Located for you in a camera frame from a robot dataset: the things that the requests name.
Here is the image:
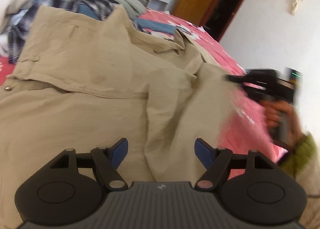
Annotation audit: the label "beige khaki jacket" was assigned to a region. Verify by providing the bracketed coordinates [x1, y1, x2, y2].
[0, 4, 235, 229]

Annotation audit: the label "green sleeve forearm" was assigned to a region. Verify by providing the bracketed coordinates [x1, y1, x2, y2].
[278, 133, 319, 179]

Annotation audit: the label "person's right hand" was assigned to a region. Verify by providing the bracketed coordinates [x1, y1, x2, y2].
[261, 100, 304, 151]

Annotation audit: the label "red floral bed blanket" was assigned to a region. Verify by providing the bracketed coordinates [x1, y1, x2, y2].
[0, 8, 288, 179]

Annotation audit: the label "blue denim jeans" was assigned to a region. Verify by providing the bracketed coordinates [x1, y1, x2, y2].
[77, 4, 177, 35]

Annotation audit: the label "black white plaid shirt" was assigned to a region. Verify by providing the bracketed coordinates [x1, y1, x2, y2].
[6, 0, 118, 65]

